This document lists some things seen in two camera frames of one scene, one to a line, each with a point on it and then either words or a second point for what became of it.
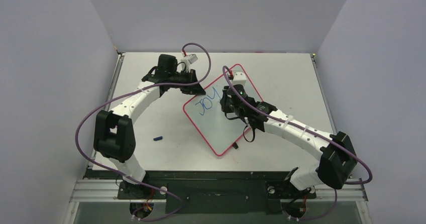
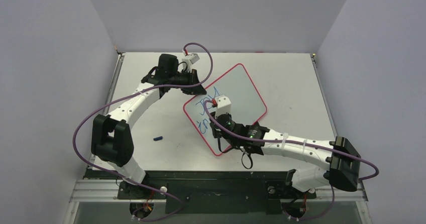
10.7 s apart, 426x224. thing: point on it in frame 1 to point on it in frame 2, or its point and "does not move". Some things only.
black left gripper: [194, 89] does not move
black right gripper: [229, 100] to [215, 127]
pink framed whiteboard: [207, 112] does not move
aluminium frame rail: [108, 192] does not move
